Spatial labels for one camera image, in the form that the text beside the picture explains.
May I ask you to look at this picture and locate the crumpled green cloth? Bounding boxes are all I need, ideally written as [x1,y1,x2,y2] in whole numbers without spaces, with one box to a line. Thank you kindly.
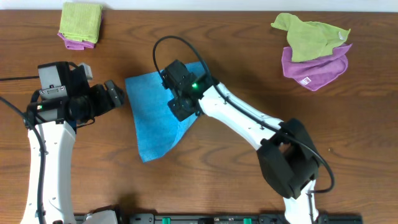
[271,13,351,62]

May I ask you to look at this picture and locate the blue cloth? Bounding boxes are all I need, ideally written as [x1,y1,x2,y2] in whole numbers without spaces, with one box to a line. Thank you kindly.
[125,72,197,162]

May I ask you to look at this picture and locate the crumpled purple cloth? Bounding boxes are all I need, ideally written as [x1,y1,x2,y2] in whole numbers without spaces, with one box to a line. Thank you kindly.
[281,44,352,91]

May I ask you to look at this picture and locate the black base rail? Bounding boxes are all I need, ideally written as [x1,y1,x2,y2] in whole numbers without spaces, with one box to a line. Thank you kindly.
[74,212,363,224]

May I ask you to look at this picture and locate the folded green cloth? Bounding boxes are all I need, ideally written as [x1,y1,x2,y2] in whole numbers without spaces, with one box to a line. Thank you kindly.
[59,2,103,44]

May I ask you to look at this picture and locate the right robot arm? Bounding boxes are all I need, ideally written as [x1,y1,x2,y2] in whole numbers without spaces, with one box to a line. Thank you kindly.
[160,60,321,223]

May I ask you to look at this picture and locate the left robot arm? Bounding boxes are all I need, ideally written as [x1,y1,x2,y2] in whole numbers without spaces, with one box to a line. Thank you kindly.
[22,62,124,224]

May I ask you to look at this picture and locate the folded purple cloth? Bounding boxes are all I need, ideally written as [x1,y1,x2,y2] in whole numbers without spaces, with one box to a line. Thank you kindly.
[57,13,103,50]

